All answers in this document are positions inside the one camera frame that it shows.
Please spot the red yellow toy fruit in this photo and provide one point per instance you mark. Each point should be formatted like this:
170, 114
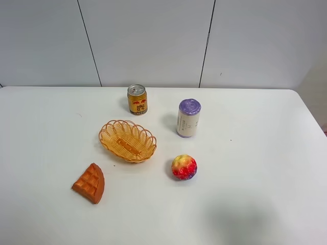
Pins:
184, 167

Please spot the woven orange plastic basket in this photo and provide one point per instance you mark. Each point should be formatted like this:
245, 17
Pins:
127, 140

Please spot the gold drink can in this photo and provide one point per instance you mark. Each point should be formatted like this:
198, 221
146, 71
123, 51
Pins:
137, 99

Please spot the brown waffle wedge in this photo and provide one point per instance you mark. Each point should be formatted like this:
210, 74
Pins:
90, 184

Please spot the purple white paper roll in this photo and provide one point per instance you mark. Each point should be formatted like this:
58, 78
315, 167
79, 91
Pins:
188, 117

